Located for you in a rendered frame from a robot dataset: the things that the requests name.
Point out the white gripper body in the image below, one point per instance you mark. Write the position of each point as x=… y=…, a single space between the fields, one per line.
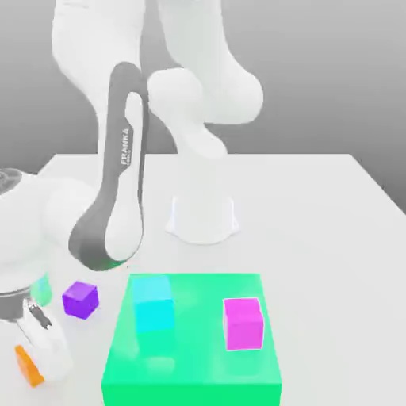
x=47 y=349

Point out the small orange cube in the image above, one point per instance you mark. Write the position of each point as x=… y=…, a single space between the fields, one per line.
x=28 y=369

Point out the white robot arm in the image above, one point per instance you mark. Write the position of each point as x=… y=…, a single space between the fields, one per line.
x=123 y=165

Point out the small purple cube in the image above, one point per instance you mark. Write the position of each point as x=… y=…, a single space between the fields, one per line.
x=79 y=299

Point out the small cyan cube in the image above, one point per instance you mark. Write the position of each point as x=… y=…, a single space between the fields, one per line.
x=153 y=306

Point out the small magenta cube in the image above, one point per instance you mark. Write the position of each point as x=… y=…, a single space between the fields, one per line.
x=243 y=325

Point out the large green box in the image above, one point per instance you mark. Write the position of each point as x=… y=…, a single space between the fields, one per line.
x=193 y=364

